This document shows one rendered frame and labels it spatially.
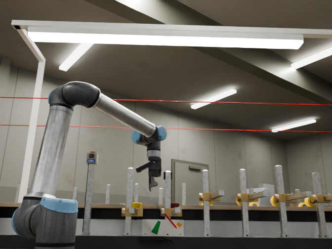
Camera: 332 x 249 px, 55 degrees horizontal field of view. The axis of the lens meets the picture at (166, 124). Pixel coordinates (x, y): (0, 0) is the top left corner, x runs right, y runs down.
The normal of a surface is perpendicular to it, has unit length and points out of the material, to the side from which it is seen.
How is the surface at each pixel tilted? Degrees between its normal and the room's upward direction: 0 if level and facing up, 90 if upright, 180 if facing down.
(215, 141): 90
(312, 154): 90
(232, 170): 90
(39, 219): 90
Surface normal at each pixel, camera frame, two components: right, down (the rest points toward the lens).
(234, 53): 0.61, -0.23
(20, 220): -0.65, -0.26
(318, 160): -0.79, -0.19
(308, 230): 0.04, -0.30
